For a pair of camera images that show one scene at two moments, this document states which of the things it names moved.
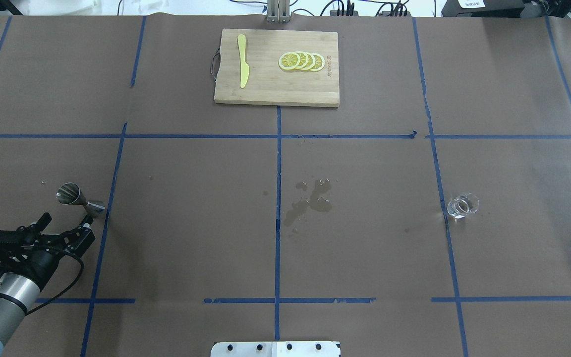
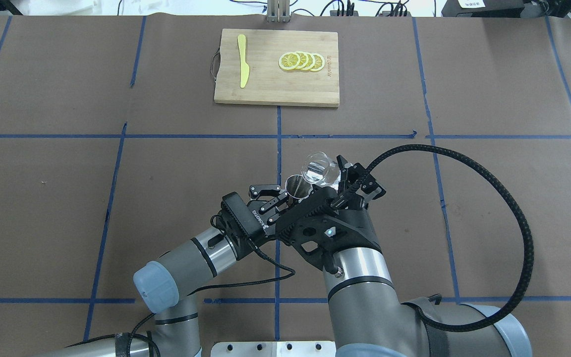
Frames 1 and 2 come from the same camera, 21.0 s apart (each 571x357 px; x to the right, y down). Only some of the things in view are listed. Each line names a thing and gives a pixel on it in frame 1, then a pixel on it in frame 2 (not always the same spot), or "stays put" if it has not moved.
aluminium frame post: [278, 11] stays put
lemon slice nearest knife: [289, 61] stays put
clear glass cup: [463, 206] to [318, 168]
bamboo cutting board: [269, 84] stays put
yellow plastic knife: [244, 67] stays put
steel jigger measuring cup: [69, 193] to [297, 187]
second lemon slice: [304, 59] stays put
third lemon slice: [311, 62] stays put
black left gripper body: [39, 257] to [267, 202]
